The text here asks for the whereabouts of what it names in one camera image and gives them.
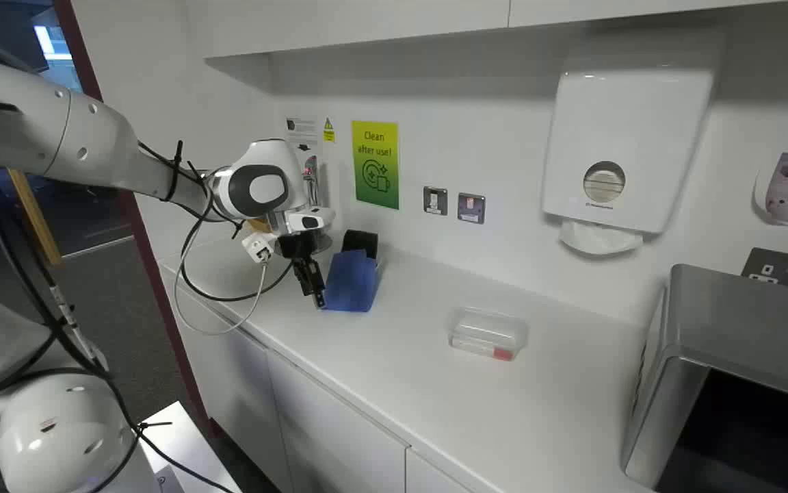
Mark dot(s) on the chrome tap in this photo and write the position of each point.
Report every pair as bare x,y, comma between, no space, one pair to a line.
319,194

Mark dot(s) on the steel appliance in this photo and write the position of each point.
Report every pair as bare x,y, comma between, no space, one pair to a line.
705,320

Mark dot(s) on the white upper cabinets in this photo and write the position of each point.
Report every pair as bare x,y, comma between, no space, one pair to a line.
246,27

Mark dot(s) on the small yellow warning sticker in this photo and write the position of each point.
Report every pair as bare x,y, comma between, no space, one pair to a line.
330,131

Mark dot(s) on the blue paper towel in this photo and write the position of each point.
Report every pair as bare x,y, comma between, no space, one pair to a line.
352,282

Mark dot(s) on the white lower cabinets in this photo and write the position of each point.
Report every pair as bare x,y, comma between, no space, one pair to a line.
337,401

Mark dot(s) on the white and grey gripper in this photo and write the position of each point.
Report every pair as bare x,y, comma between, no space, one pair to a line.
267,183

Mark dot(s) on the white paper towel dispenser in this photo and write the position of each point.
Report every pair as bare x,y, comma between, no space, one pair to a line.
620,147

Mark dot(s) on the black sponge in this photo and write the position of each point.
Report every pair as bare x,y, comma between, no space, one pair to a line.
360,241

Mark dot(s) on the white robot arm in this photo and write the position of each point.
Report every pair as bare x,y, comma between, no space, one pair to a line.
60,424

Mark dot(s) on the right metal wall switch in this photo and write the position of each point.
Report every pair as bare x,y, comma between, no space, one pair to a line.
471,209

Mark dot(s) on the left metal wall switch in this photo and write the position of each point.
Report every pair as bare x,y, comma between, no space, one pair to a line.
435,200

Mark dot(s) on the white cabinets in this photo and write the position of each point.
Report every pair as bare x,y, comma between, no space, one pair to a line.
337,401
246,27

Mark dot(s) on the metal wall switch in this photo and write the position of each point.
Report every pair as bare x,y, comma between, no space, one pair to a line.
471,209
435,200

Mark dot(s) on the white instruction notice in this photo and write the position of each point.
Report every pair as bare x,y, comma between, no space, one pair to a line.
301,131

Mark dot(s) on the green and yellow wall sign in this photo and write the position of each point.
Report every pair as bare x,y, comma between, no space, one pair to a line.
375,161

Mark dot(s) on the clear plastic bowl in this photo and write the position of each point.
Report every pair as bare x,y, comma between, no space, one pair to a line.
487,335

